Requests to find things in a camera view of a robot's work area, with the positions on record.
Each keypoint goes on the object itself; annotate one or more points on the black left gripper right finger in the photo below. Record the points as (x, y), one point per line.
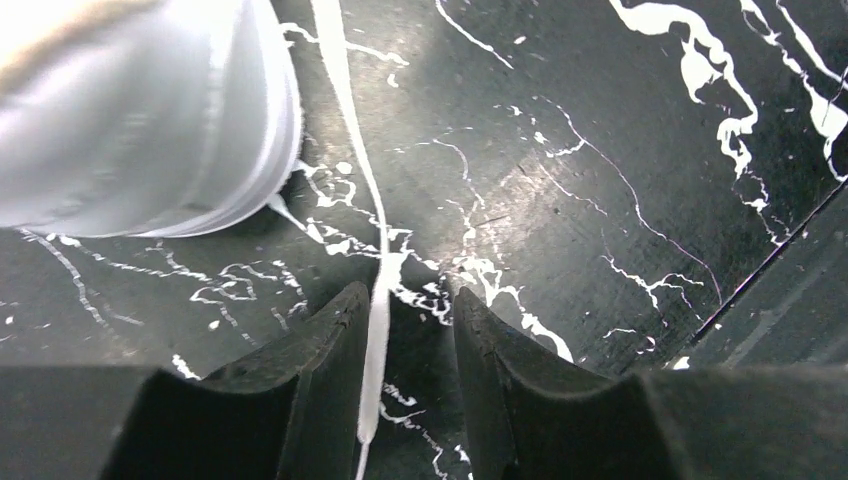
(530, 414)

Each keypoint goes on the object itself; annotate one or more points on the white sneaker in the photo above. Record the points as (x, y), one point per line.
(143, 118)

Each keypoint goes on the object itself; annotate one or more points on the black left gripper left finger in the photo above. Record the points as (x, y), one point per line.
(285, 411)

